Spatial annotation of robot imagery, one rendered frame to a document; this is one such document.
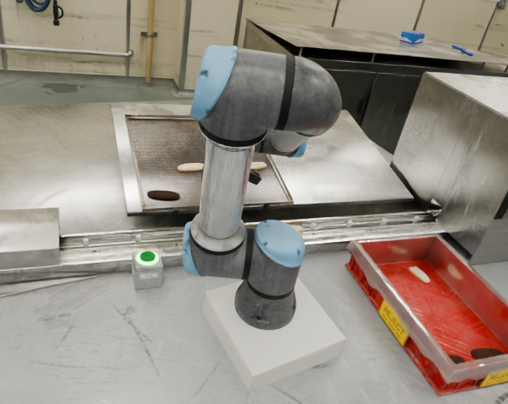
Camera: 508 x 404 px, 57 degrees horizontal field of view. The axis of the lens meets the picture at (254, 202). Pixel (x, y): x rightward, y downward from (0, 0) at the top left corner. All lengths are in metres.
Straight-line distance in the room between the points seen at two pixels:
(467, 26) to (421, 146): 4.92
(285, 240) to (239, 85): 0.42
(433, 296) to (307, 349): 0.52
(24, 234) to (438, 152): 1.34
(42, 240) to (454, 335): 1.11
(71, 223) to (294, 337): 0.75
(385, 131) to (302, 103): 3.05
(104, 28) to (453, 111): 3.78
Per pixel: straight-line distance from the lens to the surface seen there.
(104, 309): 1.22
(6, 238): 1.29
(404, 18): 6.07
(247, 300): 1.09
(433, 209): 1.80
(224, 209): 0.87
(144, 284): 1.25
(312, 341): 1.13
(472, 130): 1.68
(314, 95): 0.71
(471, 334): 1.44
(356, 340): 1.26
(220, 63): 0.70
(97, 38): 4.94
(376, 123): 3.66
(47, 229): 1.31
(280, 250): 0.97
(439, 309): 1.46
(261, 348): 1.09
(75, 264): 1.28
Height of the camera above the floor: 1.69
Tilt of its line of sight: 32 degrees down
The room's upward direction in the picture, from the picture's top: 11 degrees clockwise
